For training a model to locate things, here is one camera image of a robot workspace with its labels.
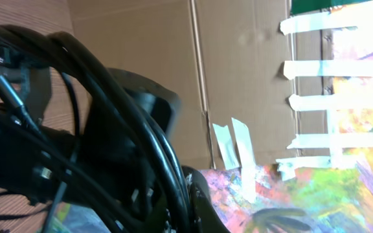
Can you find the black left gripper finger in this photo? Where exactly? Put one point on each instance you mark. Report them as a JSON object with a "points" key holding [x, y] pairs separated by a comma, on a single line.
{"points": [[204, 216]]}

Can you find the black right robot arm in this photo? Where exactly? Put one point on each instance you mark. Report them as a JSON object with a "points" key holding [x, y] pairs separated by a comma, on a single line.
{"points": [[106, 153]]}

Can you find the colourful painted sheet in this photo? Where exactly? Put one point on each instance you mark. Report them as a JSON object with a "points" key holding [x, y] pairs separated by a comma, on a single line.
{"points": [[332, 193]]}

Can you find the brown cardboard wall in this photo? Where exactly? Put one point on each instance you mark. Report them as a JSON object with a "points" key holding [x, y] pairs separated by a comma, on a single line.
{"points": [[223, 58]]}

